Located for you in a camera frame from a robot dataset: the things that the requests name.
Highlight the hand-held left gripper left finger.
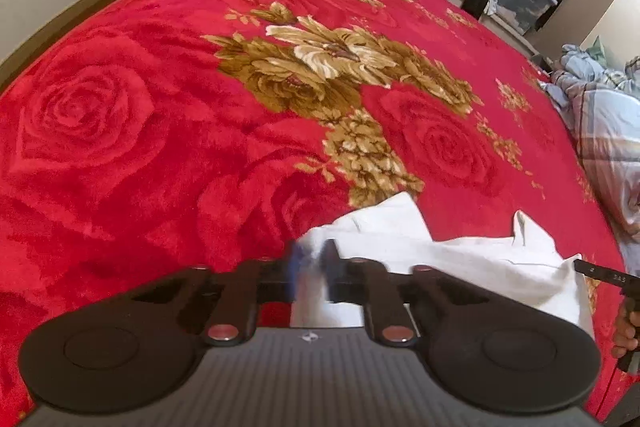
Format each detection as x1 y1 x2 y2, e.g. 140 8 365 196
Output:
127 241 307 348

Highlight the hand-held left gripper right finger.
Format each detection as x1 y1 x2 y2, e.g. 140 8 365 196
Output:
321 240 482 345

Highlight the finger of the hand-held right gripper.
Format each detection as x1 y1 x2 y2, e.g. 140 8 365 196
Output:
574 259 606 279

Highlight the white shirt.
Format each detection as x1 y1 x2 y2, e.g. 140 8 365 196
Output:
290 192 596 338

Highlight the person's right hand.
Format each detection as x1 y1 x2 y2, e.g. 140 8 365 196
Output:
614 301 638 357

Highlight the blue plaid quilt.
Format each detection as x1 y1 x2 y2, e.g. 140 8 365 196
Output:
542 44 640 248

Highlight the red floral blanket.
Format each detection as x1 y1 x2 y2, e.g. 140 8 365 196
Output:
0 0 631 427

